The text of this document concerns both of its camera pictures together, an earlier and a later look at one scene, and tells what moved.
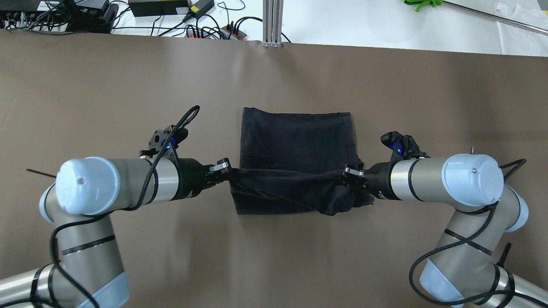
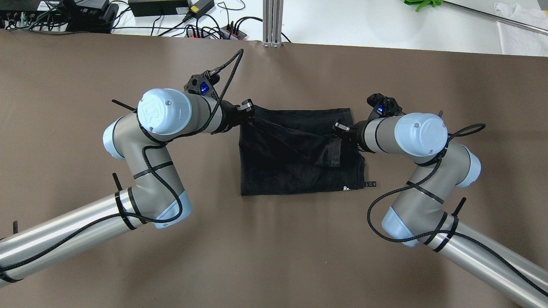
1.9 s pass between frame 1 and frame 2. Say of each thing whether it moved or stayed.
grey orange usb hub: stayed
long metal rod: stayed
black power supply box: stayed
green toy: stayed
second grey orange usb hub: stayed
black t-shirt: moved
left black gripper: moved
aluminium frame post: stayed
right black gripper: moved
